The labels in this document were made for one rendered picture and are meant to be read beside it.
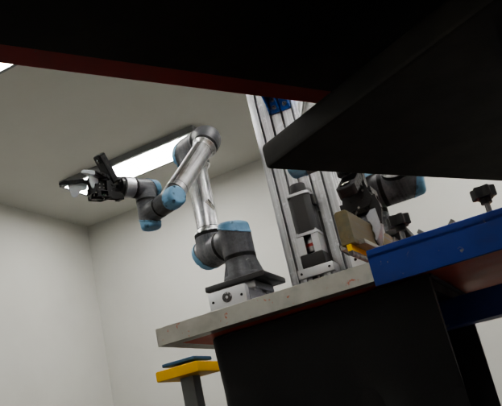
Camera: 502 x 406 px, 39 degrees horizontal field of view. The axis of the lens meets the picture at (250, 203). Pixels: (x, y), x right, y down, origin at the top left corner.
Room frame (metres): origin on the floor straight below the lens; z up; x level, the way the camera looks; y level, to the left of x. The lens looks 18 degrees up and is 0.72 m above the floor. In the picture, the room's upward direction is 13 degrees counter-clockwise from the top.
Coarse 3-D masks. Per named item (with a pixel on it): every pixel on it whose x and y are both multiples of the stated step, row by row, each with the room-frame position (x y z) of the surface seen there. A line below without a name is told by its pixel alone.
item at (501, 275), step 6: (498, 270) 1.50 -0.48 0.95; (480, 276) 1.53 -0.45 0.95; (486, 276) 1.55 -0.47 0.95; (492, 276) 1.57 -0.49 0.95; (498, 276) 1.59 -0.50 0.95; (456, 282) 1.54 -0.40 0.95; (462, 282) 1.55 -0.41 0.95; (468, 282) 1.58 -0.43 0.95; (474, 282) 1.59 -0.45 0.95; (480, 282) 1.62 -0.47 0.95; (486, 282) 1.64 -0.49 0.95; (492, 282) 1.66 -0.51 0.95; (498, 282) 1.68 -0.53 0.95; (462, 288) 1.65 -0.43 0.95; (468, 288) 1.68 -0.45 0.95; (474, 288) 1.70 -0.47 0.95; (480, 288) 1.72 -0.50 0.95
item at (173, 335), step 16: (336, 272) 1.32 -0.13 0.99; (352, 272) 1.31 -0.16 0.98; (368, 272) 1.30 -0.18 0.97; (288, 288) 1.36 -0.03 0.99; (304, 288) 1.35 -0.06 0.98; (320, 288) 1.34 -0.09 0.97; (336, 288) 1.33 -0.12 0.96; (352, 288) 1.32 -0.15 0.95; (240, 304) 1.40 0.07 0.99; (256, 304) 1.39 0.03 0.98; (272, 304) 1.38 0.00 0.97; (288, 304) 1.36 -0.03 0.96; (304, 304) 1.37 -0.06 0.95; (192, 320) 1.44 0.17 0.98; (208, 320) 1.43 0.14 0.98; (224, 320) 1.42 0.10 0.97; (240, 320) 1.40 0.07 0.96; (256, 320) 1.43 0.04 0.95; (160, 336) 1.47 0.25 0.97; (176, 336) 1.46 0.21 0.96; (192, 336) 1.45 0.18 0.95
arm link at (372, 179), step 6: (366, 174) 2.24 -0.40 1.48; (372, 174) 2.25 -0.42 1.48; (378, 174) 2.25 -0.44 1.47; (372, 180) 2.24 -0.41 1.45; (378, 180) 2.23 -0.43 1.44; (372, 186) 2.23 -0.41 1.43; (378, 186) 2.22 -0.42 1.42; (378, 192) 2.23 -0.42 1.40; (384, 198) 2.24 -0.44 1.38; (384, 204) 2.26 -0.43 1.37; (390, 204) 2.26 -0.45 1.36
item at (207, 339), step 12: (456, 264) 1.32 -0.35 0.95; (468, 264) 1.35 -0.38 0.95; (480, 264) 1.38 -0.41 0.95; (492, 264) 1.41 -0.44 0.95; (444, 276) 1.42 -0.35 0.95; (456, 276) 1.46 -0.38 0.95; (468, 276) 1.50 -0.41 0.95; (372, 288) 1.37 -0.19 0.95; (324, 300) 1.38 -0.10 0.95; (336, 300) 1.41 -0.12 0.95; (288, 312) 1.42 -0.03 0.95; (252, 324) 1.46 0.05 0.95; (216, 336) 1.51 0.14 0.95
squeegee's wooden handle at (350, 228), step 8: (336, 216) 1.43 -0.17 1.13; (344, 216) 1.43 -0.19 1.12; (352, 216) 1.46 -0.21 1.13; (336, 224) 1.44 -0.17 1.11; (344, 224) 1.43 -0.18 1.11; (352, 224) 1.44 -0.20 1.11; (360, 224) 1.50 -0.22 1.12; (368, 224) 1.57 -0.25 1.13; (344, 232) 1.43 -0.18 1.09; (352, 232) 1.43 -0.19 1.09; (360, 232) 1.48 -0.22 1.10; (368, 232) 1.55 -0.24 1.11; (344, 240) 1.43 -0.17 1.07; (352, 240) 1.43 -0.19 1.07; (368, 240) 1.53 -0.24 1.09; (384, 240) 1.67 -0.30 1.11
